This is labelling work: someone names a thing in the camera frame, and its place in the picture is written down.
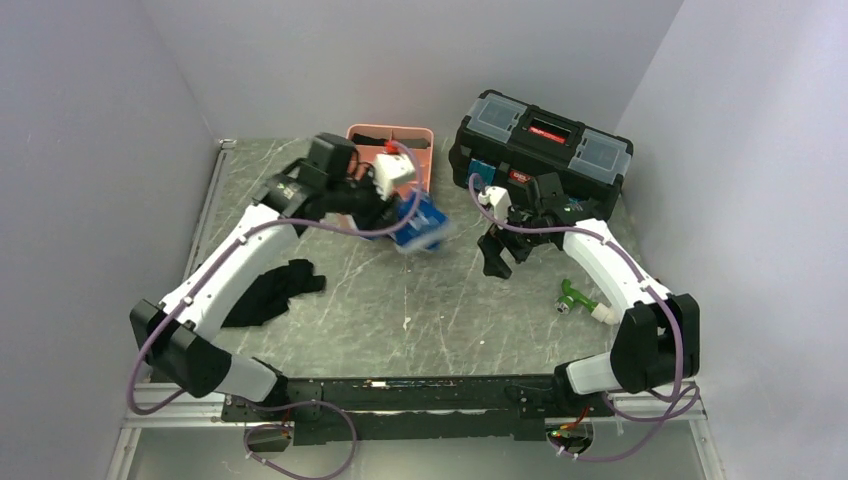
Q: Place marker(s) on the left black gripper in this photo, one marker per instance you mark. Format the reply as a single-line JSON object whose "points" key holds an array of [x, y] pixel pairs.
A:
{"points": [[381, 211]]}

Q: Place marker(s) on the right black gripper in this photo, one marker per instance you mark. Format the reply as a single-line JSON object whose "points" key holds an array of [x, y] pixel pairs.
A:
{"points": [[492, 244]]}

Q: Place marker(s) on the blue underwear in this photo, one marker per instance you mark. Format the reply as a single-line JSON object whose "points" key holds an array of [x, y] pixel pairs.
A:
{"points": [[426, 230]]}

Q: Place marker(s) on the black underwear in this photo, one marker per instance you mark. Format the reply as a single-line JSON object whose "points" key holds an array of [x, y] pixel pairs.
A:
{"points": [[268, 297]]}

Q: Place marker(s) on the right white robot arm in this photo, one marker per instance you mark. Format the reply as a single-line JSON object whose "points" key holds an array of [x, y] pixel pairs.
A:
{"points": [[657, 341]]}

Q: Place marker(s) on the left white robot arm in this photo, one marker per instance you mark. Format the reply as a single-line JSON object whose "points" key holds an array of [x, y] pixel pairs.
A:
{"points": [[330, 189]]}

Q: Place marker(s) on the rolled grey cloth in tray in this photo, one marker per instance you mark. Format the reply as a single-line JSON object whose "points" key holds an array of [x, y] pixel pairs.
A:
{"points": [[414, 143]]}

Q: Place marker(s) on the green white tool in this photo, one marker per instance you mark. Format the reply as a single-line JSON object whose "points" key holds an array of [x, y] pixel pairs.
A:
{"points": [[571, 297]]}

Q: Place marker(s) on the black toolbox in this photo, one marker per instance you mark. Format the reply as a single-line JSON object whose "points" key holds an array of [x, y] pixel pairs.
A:
{"points": [[522, 147]]}

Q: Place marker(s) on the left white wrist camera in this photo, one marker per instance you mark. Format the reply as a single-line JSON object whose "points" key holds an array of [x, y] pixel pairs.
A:
{"points": [[392, 169]]}

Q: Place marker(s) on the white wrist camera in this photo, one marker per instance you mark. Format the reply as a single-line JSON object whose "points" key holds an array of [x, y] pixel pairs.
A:
{"points": [[496, 201], [392, 169]]}

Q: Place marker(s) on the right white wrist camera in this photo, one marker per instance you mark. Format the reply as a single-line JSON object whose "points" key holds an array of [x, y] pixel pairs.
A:
{"points": [[496, 201]]}

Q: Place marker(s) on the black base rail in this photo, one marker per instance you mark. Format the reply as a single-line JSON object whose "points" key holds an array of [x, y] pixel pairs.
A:
{"points": [[520, 407]]}

